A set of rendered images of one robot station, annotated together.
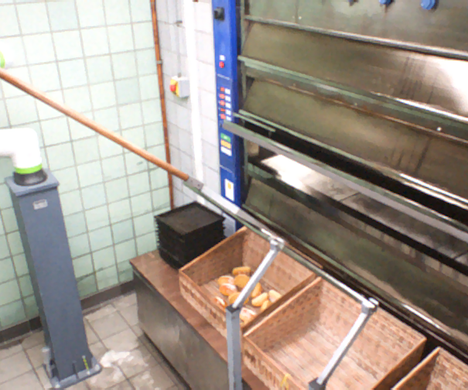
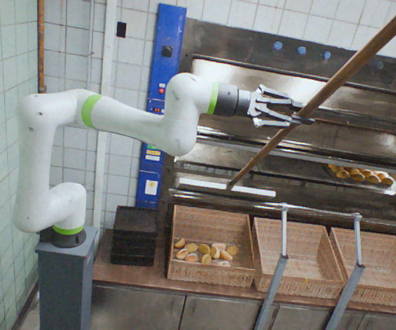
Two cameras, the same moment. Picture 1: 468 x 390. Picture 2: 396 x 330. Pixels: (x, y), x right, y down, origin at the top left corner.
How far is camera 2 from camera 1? 2.30 m
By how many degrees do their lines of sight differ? 55
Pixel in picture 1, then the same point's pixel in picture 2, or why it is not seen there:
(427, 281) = (324, 198)
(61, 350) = not seen: outside the picture
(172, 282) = (147, 274)
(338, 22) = (287, 65)
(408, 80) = (335, 99)
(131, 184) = not seen: hidden behind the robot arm
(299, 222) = not seen: hidden behind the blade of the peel
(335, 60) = (282, 88)
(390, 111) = (319, 115)
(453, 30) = (362, 74)
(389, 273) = (302, 201)
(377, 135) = (306, 128)
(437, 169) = (344, 141)
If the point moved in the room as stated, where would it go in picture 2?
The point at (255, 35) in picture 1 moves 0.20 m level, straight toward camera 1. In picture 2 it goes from (201, 69) to (228, 78)
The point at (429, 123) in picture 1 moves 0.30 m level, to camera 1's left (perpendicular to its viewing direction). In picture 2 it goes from (343, 119) to (332, 127)
